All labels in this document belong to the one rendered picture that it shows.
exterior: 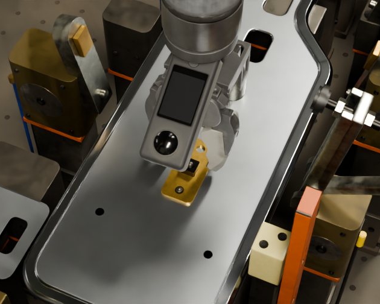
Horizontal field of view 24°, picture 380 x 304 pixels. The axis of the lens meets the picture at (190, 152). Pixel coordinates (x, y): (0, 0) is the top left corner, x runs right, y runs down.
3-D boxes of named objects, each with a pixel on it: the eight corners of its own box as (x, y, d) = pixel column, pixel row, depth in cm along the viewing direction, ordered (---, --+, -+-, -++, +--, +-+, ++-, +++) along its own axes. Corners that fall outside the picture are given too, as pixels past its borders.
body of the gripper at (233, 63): (250, 80, 94) (258, 1, 84) (219, 140, 90) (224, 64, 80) (185, 58, 96) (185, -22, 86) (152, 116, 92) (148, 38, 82)
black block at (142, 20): (113, 114, 142) (97, -15, 117) (169, 134, 139) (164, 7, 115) (98, 139, 139) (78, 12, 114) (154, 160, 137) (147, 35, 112)
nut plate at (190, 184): (189, 137, 102) (189, 131, 101) (219, 148, 102) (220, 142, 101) (159, 193, 98) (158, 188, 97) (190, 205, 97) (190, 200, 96)
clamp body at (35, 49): (48, 169, 136) (9, 15, 107) (117, 195, 133) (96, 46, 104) (27, 202, 133) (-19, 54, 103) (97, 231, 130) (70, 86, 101)
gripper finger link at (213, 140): (253, 143, 100) (243, 89, 93) (234, 183, 97) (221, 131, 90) (228, 137, 101) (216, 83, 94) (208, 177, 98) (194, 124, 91)
